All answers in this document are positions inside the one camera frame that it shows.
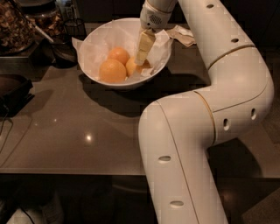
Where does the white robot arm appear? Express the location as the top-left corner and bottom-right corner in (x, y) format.
(138, 0), (274, 224)

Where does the white bowl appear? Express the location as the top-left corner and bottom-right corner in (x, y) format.
(77, 17), (173, 91)

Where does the white spoon handle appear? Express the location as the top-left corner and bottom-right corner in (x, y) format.
(32, 24), (54, 44)

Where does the folded beige napkin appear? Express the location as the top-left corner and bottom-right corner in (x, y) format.
(168, 25), (196, 47)

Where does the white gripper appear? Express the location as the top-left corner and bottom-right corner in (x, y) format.
(135, 0), (178, 66)

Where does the dark glass cup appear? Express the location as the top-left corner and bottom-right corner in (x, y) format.
(51, 34), (78, 68)

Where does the black cable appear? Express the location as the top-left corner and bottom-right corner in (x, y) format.
(0, 104), (15, 154)

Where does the large glass jar of nuts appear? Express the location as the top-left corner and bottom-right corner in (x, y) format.
(0, 0), (34, 56)

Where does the white paper liner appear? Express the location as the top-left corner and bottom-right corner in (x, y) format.
(71, 20), (173, 84)

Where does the orange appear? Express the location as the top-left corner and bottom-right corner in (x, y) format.
(125, 57), (151, 77)
(108, 47), (130, 65)
(99, 59), (127, 83)

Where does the black wire cup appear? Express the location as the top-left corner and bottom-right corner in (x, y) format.
(64, 18), (87, 40)

